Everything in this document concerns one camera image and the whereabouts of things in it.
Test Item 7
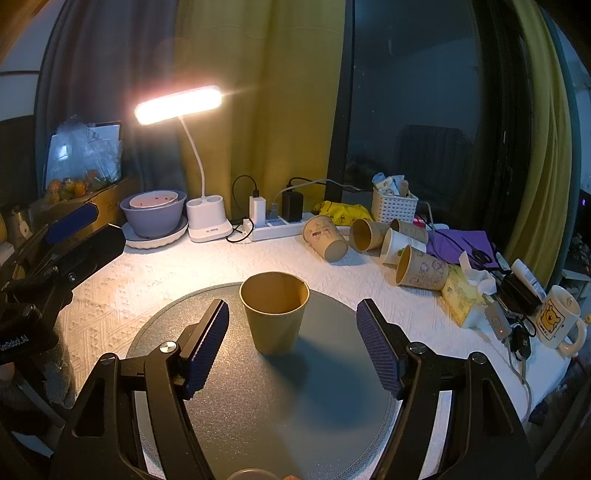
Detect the yellow curtain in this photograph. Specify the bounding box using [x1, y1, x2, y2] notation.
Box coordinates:
[173, 0, 356, 227]
[503, 0, 574, 287]

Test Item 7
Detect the black box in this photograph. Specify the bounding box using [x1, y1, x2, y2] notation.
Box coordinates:
[499, 272, 543, 317]

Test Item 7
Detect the purple cloth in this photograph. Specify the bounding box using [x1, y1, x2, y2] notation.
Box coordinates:
[425, 228, 502, 271]

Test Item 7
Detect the black cable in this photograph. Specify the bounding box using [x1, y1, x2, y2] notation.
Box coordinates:
[225, 175, 262, 243]

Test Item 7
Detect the black charger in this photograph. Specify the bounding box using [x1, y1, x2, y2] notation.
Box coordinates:
[281, 191, 304, 222]

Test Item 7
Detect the small white device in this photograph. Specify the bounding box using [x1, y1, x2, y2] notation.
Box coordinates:
[482, 302, 513, 340]

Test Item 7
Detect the grey curtain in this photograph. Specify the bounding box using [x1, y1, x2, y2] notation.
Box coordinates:
[34, 0, 195, 195]

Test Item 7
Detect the white plate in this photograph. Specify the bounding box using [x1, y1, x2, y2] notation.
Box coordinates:
[122, 215, 190, 250]

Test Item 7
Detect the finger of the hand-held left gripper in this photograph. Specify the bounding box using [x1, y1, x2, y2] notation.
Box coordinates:
[9, 203, 99, 278]
[28, 223, 127, 298]

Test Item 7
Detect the round grey turntable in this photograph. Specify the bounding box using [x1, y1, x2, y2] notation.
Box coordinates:
[124, 281, 455, 480]

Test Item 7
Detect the white charger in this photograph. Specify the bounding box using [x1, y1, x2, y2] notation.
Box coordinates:
[249, 196, 269, 227]

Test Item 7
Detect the plain brown paper cup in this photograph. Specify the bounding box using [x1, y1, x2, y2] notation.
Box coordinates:
[239, 272, 310, 356]

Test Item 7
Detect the white power strip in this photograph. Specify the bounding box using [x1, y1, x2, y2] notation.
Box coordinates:
[249, 212, 320, 242]

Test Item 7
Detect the pile of oranges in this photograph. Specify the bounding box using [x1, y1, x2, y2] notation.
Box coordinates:
[46, 178, 109, 204]

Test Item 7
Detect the cardboard box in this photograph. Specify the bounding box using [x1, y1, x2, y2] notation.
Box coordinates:
[28, 178, 139, 232]

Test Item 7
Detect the yellow tissue pack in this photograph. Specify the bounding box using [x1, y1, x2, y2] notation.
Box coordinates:
[441, 263, 497, 328]

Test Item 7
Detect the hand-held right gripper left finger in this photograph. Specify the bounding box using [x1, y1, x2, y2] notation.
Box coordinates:
[48, 299, 230, 480]

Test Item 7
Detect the white bear print mug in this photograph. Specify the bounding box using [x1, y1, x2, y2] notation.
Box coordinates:
[534, 285, 588, 358]

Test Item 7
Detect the yellow snack packet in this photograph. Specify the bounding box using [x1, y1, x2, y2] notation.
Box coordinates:
[315, 201, 373, 227]

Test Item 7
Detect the white paper cup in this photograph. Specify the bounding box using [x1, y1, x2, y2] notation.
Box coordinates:
[380, 228, 419, 265]

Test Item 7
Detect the clear plastic bag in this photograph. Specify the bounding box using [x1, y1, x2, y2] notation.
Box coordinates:
[45, 116, 124, 195]

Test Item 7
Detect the white tube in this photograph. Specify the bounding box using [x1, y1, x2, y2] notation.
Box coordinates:
[510, 258, 548, 298]

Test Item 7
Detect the white desk lamp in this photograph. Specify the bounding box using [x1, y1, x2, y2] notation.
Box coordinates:
[134, 84, 234, 244]

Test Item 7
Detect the pink bowl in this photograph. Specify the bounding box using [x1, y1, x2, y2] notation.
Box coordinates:
[129, 189, 180, 209]

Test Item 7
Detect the purple bowl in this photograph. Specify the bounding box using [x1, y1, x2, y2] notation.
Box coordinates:
[121, 190, 188, 238]

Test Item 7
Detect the black car key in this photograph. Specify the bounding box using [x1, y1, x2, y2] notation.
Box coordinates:
[510, 325, 533, 361]

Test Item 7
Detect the white plastic basket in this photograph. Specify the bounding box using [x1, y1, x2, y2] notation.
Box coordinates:
[372, 187, 419, 223]

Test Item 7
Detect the printed brown paper cup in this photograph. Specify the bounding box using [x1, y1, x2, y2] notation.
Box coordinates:
[394, 246, 450, 291]
[302, 215, 349, 264]
[348, 218, 393, 253]
[390, 218, 430, 245]

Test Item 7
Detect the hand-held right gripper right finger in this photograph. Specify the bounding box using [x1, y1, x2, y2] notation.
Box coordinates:
[356, 298, 539, 480]

